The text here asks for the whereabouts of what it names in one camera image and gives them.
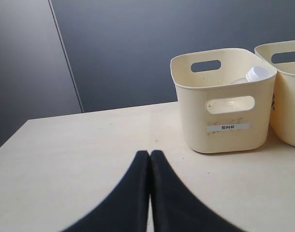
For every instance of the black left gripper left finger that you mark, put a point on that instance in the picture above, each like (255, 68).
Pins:
(125, 209)

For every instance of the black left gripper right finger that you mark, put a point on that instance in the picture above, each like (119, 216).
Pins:
(175, 208)

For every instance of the clear plastic bottle white cap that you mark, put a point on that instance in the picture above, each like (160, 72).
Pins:
(256, 73)

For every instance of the left cream plastic bin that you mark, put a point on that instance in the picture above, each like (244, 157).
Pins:
(202, 80)

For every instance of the cream plastic bin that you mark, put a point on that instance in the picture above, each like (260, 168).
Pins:
(202, 80)
(282, 117)

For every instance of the middle cream plastic bin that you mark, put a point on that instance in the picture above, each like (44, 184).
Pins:
(282, 117)

